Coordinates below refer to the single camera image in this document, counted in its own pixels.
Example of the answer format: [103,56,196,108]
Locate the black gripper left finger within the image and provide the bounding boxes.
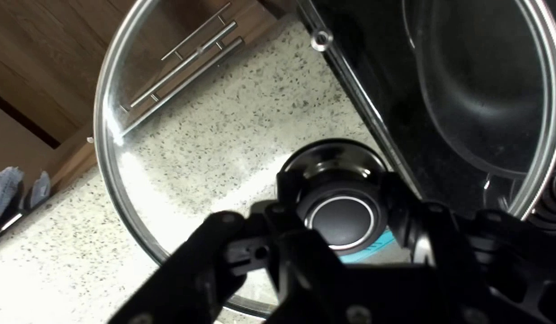
[104,169,355,324]

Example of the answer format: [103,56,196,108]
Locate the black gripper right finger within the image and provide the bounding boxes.
[380,173,556,324]

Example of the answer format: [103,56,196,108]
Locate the black electric stove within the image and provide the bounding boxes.
[293,0,556,241]

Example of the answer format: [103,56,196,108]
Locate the wooden base cabinet steel handles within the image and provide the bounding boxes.
[0,0,281,195]

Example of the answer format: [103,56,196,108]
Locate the black frying pan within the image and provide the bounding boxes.
[401,0,556,182]

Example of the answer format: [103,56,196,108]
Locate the teal utensil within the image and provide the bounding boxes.
[338,234,407,267]

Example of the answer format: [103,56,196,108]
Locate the large glass lid black knob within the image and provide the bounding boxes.
[92,0,556,321]

